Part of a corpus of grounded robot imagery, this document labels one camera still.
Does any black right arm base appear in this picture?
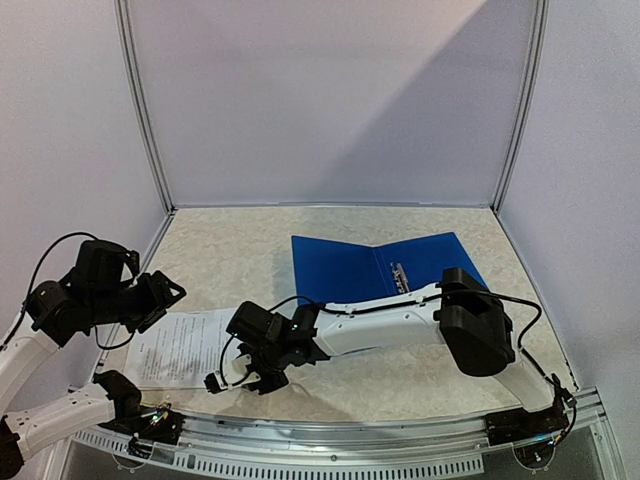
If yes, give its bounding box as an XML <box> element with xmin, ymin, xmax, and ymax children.
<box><xmin>483</xmin><ymin>400</ymin><xmax>570</xmax><ymax>446</ymax></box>

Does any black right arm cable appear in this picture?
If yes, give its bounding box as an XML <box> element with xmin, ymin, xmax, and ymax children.
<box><xmin>219</xmin><ymin>294</ymin><xmax>576</xmax><ymax>431</ymax></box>

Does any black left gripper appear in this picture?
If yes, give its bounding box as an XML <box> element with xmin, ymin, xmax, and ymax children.
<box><xmin>90</xmin><ymin>269</ymin><xmax>186</xmax><ymax>333</ymax></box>

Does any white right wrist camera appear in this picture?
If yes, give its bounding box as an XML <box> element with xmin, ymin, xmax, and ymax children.
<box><xmin>204</xmin><ymin>354</ymin><xmax>261</xmax><ymax>394</ymax></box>

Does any aluminium corner post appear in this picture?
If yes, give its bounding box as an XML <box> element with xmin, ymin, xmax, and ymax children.
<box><xmin>114</xmin><ymin>0</ymin><xmax>175</xmax><ymax>215</ymax></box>
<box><xmin>491</xmin><ymin>0</ymin><xmax>549</xmax><ymax>217</ymax></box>

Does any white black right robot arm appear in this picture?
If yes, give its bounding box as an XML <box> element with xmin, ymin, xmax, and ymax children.
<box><xmin>218</xmin><ymin>268</ymin><xmax>575</xmax><ymax>436</ymax></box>

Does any right aluminium corner post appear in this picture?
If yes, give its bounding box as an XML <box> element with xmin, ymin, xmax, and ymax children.
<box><xmin>491</xmin><ymin>0</ymin><xmax>549</xmax><ymax>217</ymax></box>

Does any left aluminium corner post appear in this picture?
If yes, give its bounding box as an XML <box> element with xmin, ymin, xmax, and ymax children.
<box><xmin>114</xmin><ymin>0</ymin><xmax>175</xmax><ymax>215</ymax></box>

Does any printed white paper sheet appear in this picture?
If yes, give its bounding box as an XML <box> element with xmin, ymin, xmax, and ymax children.
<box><xmin>123</xmin><ymin>308</ymin><xmax>240</xmax><ymax>390</ymax></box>

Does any aluminium front rail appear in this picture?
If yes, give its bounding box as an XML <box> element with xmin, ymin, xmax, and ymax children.
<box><xmin>46</xmin><ymin>388</ymin><xmax>627</xmax><ymax>479</ymax></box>

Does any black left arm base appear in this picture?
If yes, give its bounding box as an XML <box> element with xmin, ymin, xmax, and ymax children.
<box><xmin>99</xmin><ymin>398</ymin><xmax>185</xmax><ymax>446</ymax></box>

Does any silver metal folder clip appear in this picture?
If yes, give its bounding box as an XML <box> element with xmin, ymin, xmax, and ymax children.
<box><xmin>390</xmin><ymin>262</ymin><xmax>410</xmax><ymax>294</ymax></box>

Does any blue plastic clip folder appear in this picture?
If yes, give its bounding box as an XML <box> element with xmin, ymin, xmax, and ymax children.
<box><xmin>291</xmin><ymin>232</ymin><xmax>485</xmax><ymax>305</ymax></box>

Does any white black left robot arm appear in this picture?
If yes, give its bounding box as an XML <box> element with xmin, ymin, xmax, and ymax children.
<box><xmin>1</xmin><ymin>232</ymin><xmax>186</xmax><ymax>479</ymax></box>

